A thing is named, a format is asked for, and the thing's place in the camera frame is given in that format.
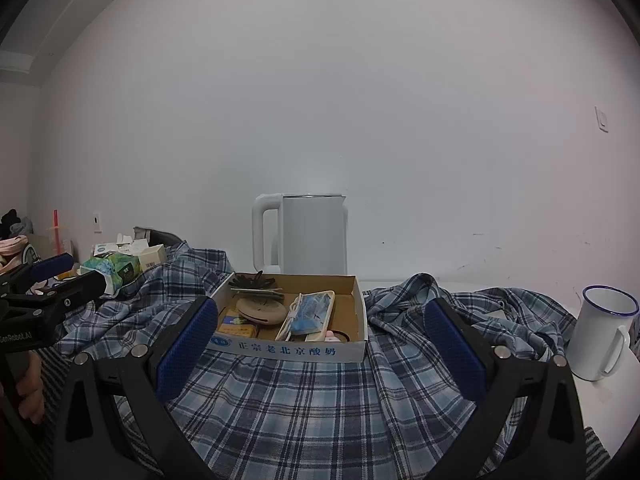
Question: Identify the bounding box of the grey striped cloth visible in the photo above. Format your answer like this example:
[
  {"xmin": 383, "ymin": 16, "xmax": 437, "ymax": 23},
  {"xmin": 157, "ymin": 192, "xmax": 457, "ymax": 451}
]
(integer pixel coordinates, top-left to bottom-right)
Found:
[{"xmin": 35, "ymin": 347, "xmax": 612, "ymax": 480}]

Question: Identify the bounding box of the white barcode box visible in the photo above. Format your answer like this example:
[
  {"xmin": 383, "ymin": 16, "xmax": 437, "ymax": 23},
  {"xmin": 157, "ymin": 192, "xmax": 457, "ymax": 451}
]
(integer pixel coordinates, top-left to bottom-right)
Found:
[{"xmin": 136, "ymin": 244, "xmax": 168, "ymax": 273}]

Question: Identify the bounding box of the beige phone case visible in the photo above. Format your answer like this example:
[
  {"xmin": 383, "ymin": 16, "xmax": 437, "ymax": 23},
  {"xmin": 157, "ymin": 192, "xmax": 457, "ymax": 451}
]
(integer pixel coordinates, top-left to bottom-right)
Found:
[{"xmin": 274, "ymin": 290, "xmax": 337, "ymax": 343}]

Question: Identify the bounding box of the dark cloth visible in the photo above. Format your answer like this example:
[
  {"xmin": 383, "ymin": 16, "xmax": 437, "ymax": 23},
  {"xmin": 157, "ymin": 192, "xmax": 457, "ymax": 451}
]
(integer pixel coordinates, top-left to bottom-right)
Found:
[{"xmin": 0, "ymin": 208, "xmax": 33, "ymax": 238}]

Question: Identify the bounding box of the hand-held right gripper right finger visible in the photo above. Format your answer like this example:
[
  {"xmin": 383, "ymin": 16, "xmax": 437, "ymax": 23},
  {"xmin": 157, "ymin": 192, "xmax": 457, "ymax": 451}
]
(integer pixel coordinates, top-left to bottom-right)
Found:
[{"xmin": 424, "ymin": 298, "xmax": 587, "ymax": 480}]

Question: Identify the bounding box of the plastic cup with red straw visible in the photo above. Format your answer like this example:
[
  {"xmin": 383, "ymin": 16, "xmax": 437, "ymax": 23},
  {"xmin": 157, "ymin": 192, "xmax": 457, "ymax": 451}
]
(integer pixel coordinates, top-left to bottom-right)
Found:
[{"xmin": 47, "ymin": 210, "xmax": 73, "ymax": 261}]

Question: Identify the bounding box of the blue plaid shirt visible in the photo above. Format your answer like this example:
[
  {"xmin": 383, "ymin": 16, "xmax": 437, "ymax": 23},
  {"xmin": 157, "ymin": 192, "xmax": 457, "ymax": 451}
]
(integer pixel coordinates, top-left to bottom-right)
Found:
[{"xmin": 52, "ymin": 240, "xmax": 578, "ymax": 480}]

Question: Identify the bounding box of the beige perforated oval case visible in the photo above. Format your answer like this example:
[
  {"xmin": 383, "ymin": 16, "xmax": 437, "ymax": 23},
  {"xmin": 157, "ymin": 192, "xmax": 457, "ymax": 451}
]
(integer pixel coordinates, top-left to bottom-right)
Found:
[{"xmin": 236, "ymin": 296, "xmax": 287, "ymax": 328}]

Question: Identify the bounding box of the white enamel mug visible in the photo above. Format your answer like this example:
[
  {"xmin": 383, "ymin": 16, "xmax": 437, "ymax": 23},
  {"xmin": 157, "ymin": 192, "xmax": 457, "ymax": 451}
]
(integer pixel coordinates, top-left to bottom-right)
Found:
[{"xmin": 566, "ymin": 285, "xmax": 640, "ymax": 381}]

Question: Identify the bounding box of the black hair claw clip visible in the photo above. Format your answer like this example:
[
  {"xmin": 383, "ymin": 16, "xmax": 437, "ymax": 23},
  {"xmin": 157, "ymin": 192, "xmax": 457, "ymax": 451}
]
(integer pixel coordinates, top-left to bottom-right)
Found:
[{"xmin": 227, "ymin": 270, "xmax": 285, "ymax": 301}]

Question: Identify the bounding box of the grey bag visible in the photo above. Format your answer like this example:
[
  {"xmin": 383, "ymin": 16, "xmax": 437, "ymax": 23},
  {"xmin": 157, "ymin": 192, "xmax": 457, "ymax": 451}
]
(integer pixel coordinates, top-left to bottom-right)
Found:
[{"xmin": 132, "ymin": 226, "xmax": 183, "ymax": 248}]

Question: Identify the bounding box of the blue plastic packet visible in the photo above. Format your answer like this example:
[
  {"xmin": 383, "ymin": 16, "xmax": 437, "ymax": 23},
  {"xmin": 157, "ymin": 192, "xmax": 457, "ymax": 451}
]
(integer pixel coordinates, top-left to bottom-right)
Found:
[{"xmin": 290, "ymin": 294, "xmax": 333, "ymax": 336}]

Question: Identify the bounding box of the person's left hand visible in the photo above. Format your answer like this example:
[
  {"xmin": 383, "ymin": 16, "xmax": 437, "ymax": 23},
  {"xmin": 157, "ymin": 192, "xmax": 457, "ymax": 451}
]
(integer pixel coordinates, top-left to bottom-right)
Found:
[{"xmin": 14, "ymin": 350, "xmax": 47, "ymax": 426}]

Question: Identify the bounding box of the yellow box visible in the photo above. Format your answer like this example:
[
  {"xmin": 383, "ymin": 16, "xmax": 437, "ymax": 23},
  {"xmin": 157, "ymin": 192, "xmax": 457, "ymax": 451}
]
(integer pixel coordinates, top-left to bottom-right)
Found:
[{"xmin": 217, "ymin": 308, "xmax": 261, "ymax": 339}]

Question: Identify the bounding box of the white electric kettle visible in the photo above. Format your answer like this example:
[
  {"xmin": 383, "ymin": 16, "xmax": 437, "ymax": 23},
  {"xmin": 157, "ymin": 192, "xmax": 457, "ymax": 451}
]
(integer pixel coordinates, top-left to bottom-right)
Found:
[{"xmin": 251, "ymin": 192, "xmax": 348, "ymax": 276}]

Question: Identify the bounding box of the green tissue pack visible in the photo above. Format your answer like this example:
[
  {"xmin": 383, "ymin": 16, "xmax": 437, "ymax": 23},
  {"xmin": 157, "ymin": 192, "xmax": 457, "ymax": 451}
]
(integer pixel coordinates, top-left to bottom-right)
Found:
[{"xmin": 80, "ymin": 252, "xmax": 141, "ymax": 297}]

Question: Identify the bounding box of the white crumpled paper box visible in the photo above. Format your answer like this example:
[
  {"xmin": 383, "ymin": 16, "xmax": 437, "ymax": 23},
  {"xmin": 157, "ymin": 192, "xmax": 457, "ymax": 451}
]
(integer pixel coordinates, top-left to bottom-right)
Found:
[{"xmin": 116, "ymin": 232, "xmax": 150, "ymax": 252}]

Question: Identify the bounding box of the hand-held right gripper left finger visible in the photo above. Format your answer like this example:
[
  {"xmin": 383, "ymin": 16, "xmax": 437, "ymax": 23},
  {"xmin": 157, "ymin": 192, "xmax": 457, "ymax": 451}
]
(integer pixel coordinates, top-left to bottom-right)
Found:
[{"xmin": 52, "ymin": 296, "xmax": 219, "ymax": 480}]

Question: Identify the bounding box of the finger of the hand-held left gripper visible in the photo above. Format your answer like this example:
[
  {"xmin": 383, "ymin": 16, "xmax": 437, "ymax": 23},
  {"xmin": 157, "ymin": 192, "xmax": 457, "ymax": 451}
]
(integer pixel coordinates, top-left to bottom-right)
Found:
[
  {"xmin": 0, "ymin": 252, "xmax": 75, "ymax": 295},
  {"xmin": 0, "ymin": 271, "xmax": 108, "ymax": 322}
]

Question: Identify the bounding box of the shallow cardboard box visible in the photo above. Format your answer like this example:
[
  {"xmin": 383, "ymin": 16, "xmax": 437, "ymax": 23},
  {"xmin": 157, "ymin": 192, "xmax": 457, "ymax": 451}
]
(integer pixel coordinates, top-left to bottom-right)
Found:
[{"xmin": 206, "ymin": 272, "xmax": 370, "ymax": 362}]

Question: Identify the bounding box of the pink cloth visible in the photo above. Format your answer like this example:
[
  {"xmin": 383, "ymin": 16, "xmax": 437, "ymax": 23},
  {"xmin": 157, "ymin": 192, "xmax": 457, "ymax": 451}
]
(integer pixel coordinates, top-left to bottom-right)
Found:
[{"xmin": 0, "ymin": 237, "xmax": 32, "ymax": 267}]

